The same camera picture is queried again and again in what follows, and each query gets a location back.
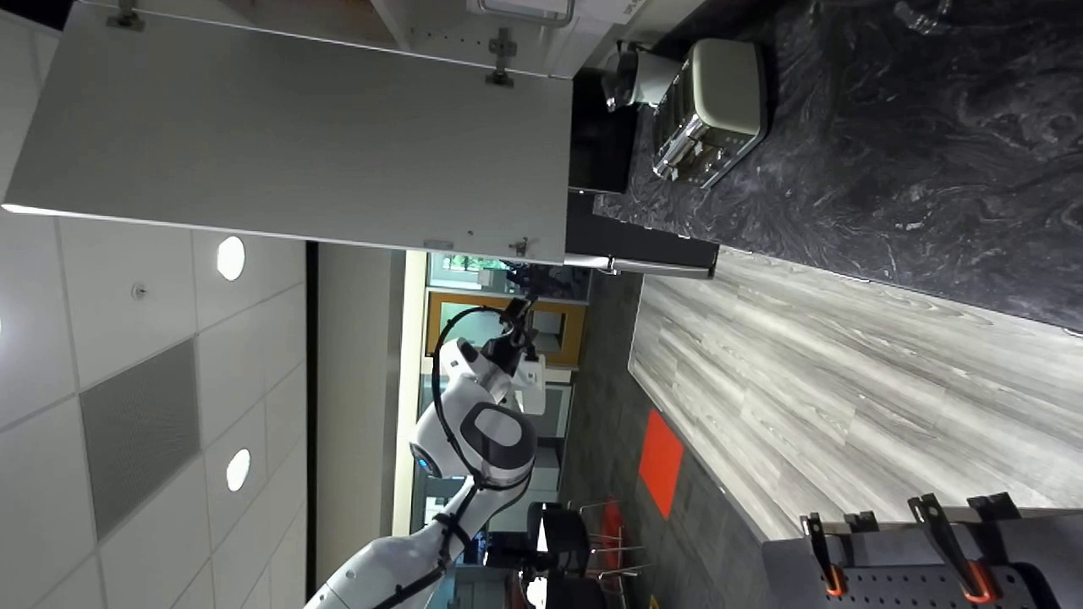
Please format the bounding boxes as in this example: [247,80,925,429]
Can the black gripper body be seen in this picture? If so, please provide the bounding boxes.
[494,293,548,349]

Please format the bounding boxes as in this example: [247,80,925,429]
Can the white cupboard door green poster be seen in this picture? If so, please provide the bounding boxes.
[0,2,574,265]

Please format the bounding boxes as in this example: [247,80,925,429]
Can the white cupboard carcass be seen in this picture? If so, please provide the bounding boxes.
[65,0,640,83]

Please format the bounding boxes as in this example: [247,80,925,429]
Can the yellow framed doorway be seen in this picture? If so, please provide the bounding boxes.
[426,286,592,371]

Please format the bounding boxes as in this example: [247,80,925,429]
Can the orange floor mat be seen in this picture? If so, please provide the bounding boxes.
[636,405,691,525]

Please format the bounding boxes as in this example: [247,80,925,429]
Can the black office chair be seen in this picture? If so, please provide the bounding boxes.
[524,501,592,585]

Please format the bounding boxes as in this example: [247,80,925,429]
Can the red chair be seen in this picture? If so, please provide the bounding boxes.
[588,498,636,578]

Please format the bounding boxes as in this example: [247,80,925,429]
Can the silver toaster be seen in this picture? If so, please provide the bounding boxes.
[650,34,772,191]

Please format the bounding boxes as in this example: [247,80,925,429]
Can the round white ceiling light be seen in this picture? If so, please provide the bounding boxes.
[219,447,258,498]
[214,233,249,284]

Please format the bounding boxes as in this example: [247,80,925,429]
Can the black orange bar clamp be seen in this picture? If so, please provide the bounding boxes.
[908,491,1004,609]
[796,510,851,601]

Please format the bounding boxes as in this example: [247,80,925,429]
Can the grey perforated mounting board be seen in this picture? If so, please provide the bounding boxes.
[760,526,1083,609]

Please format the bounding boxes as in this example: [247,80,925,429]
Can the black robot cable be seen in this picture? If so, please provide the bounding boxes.
[426,299,534,533]

